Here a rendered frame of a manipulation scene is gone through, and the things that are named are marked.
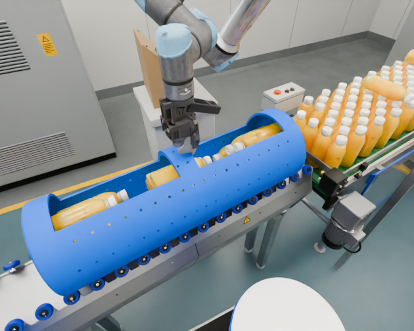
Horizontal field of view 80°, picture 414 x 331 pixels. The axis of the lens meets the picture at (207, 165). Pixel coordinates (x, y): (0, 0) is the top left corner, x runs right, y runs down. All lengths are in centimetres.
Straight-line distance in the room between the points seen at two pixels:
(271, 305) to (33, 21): 204
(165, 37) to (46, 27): 163
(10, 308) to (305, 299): 86
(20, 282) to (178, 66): 84
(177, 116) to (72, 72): 164
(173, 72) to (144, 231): 42
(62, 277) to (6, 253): 174
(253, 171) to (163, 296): 125
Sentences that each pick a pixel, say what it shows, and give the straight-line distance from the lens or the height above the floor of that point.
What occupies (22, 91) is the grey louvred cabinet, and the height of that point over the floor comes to 87.
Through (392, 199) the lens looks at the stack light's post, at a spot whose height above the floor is 78.
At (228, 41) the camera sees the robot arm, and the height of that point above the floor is 141.
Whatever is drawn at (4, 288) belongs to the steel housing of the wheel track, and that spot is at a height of 93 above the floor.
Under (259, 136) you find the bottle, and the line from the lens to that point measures 91.
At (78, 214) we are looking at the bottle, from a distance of 77.
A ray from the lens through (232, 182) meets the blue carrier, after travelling 78.
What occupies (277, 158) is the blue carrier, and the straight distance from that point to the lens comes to 87.
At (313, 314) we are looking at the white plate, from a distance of 78.
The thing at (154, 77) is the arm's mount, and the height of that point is 129.
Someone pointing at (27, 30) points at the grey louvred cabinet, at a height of 125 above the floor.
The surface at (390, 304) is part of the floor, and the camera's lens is 213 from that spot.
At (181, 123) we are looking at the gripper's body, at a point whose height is 137.
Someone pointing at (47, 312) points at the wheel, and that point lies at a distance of 94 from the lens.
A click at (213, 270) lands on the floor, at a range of 188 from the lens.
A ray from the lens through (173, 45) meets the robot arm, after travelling 57.
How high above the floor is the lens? 175
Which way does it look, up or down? 45 degrees down
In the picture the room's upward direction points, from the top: 2 degrees counter-clockwise
